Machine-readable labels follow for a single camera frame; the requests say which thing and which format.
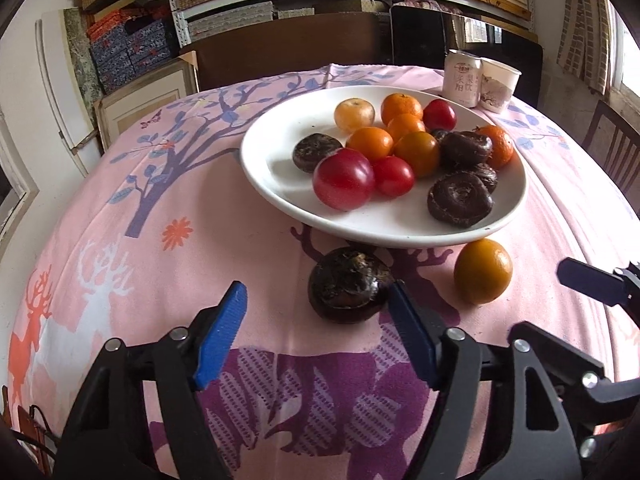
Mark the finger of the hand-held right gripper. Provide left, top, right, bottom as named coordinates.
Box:
left=556, top=257, right=640, bottom=311
left=510, top=321, right=640, bottom=461

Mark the stack of blue patterned boxes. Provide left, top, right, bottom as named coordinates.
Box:
left=86, top=7, right=183, bottom=93

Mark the white board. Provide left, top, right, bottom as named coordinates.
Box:
left=35, top=7, right=101, bottom=176

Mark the mottled green panel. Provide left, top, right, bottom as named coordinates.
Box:
left=62, top=7, right=103, bottom=111

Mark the black panel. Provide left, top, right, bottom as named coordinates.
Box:
left=390, top=5, right=544, bottom=108

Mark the small greenish-yellow orange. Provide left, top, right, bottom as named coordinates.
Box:
left=393, top=131, right=441, bottom=179

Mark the dark wooden chair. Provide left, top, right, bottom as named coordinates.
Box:
left=582, top=100, right=640, bottom=196

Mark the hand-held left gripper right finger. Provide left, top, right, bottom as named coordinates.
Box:
left=387, top=280, right=583, bottom=480

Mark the wooden picture frame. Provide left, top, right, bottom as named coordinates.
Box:
left=92, top=55, right=201, bottom=153

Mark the beige patterned curtain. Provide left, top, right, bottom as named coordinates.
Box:
left=556, top=0, right=612, bottom=96

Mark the small orange mandarin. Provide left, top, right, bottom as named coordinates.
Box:
left=386, top=113, right=427, bottom=142
left=381, top=93, right=424, bottom=126

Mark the dark red cherry tomato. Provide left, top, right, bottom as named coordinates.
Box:
left=422, top=99, right=457, bottom=132

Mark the white window frame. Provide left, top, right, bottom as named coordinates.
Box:
left=0, top=125, right=41, bottom=241

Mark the brown bag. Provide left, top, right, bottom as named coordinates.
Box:
left=0, top=385, right=56, bottom=476

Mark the round yellow-orange orange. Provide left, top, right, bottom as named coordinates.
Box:
left=346, top=127, right=394, bottom=162
left=453, top=239, right=514, bottom=306

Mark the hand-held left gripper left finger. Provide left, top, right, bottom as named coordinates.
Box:
left=52, top=281, right=248, bottom=480

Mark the small red cherry tomato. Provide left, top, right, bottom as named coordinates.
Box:
left=371, top=156, right=416, bottom=198

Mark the bright window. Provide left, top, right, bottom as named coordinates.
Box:
left=607, top=0, right=640, bottom=101

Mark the white drink can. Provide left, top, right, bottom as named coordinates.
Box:
left=442, top=49, right=483, bottom=109

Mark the pale yellow kumquat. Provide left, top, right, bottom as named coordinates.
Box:
left=334, top=98, right=376, bottom=131

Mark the pink deer print tablecloth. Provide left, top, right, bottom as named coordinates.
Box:
left=7, top=62, right=640, bottom=480

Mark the dark brown wooden board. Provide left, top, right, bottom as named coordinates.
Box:
left=180, top=12, right=393, bottom=91

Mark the white oval plate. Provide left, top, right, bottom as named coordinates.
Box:
left=240, top=85, right=529, bottom=249

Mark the large dark water chestnut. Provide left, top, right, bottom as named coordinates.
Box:
left=307, top=246, right=396, bottom=323

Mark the grey patterned box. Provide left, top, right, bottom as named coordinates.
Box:
left=187, top=2, right=275, bottom=41

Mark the deep orange tangerine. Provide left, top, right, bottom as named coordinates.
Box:
left=475, top=125, right=515, bottom=170

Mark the white paper cup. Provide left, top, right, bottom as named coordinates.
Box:
left=479, top=57, right=522, bottom=114

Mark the metal shelving rack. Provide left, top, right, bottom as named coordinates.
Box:
left=162, top=0, right=538, bottom=51

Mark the large red tomato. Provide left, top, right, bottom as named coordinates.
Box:
left=312, top=151, right=376, bottom=212

